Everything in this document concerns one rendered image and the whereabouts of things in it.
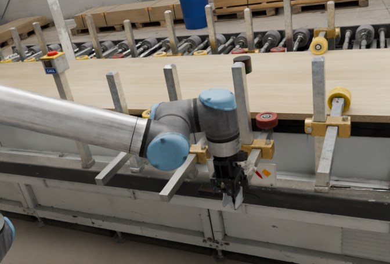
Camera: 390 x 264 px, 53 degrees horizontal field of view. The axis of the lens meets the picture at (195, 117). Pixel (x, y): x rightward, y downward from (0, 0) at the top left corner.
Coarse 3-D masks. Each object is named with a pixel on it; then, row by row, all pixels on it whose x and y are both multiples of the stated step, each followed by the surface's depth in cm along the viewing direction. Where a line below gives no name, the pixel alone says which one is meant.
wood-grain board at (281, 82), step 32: (0, 64) 297; (32, 64) 281; (96, 64) 253; (128, 64) 241; (160, 64) 230; (192, 64) 220; (224, 64) 211; (256, 64) 202; (288, 64) 195; (352, 64) 181; (384, 64) 174; (96, 96) 198; (128, 96) 191; (160, 96) 184; (192, 96) 178; (256, 96) 166; (288, 96) 161; (352, 96) 151; (384, 96) 147
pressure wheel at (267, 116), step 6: (258, 114) 149; (264, 114) 149; (270, 114) 148; (276, 114) 147; (258, 120) 145; (264, 120) 144; (270, 120) 144; (276, 120) 145; (258, 126) 147; (264, 126) 145; (270, 126) 144
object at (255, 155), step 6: (264, 132) 145; (270, 132) 147; (258, 138) 142; (264, 138) 142; (252, 150) 135; (258, 150) 135; (252, 156) 132; (258, 156) 133; (258, 162) 133; (246, 174) 123; (252, 174) 127; (234, 198) 116
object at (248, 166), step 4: (248, 160) 129; (240, 164) 127; (244, 164) 128; (248, 164) 126; (252, 164) 126; (244, 168) 125; (248, 168) 125; (252, 168) 123; (256, 168) 125; (244, 172) 124; (248, 172) 123; (252, 172) 123
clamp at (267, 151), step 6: (246, 144) 138; (252, 144) 137; (258, 144) 136; (264, 144) 136; (270, 144) 135; (246, 150) 138; (264, 150) 135; (270, 150) 134; (264, 156) 136; (270, 156) 135
